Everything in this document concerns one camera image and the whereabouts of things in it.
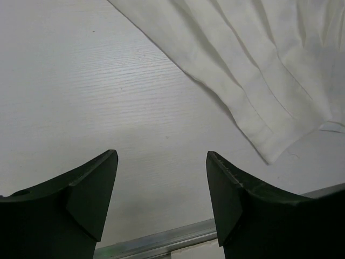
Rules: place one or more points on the aluminium table edge rail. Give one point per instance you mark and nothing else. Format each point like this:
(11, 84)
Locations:
(157, 245)

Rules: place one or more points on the white pleated skirt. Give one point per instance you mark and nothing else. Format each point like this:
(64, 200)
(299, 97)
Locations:
(278, 66)

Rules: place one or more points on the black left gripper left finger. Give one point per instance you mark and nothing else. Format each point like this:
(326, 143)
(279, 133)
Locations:
(63, 217)

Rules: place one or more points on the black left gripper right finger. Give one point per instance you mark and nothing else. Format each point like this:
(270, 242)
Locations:
(255, 219)

